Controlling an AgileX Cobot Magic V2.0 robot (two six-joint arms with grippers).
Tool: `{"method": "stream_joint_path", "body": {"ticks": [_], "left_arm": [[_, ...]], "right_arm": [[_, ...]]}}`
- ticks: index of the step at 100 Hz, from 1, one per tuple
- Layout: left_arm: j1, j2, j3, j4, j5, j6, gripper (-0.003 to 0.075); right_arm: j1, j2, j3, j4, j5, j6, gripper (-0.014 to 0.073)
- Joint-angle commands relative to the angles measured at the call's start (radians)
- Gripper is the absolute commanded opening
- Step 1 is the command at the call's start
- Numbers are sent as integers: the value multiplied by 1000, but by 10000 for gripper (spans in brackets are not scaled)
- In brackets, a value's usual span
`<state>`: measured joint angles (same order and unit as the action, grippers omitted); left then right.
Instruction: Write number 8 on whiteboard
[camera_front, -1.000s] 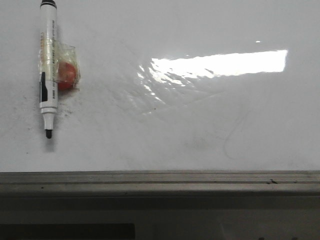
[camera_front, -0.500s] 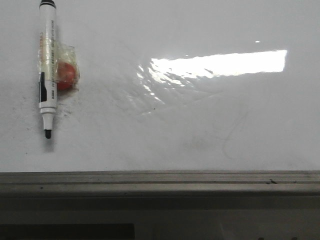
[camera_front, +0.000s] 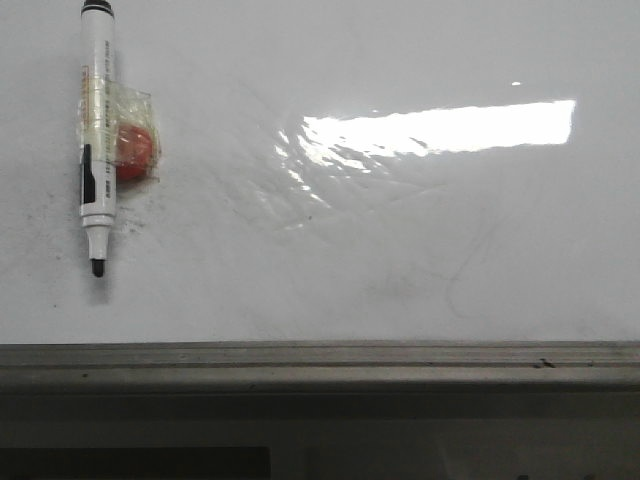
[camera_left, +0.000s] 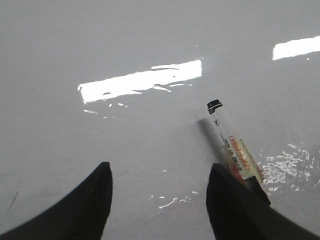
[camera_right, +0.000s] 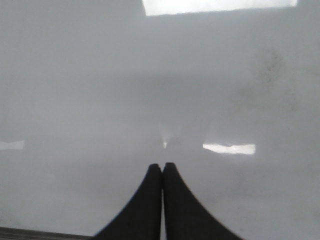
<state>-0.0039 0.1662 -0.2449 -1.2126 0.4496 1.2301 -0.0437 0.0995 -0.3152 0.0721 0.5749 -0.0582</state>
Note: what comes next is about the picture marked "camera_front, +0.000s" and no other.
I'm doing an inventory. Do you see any red round magnet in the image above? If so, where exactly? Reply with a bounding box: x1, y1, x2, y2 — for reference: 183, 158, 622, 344
116, 123, 154, 181

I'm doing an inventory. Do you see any clear adhesive tape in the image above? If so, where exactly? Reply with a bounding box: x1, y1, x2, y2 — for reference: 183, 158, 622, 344
77, 66, 161, 184

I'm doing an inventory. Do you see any white black whiteboard marker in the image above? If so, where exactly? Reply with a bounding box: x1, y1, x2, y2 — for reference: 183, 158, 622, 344
79, 1, 118, 278

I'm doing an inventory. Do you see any white whiteboard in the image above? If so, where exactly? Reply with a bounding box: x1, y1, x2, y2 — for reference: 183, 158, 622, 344
1, 1, 639, 343

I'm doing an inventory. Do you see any grey aluminium whiteboard frame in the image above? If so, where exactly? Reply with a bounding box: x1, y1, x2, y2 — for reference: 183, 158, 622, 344
1, 340, 639, 395

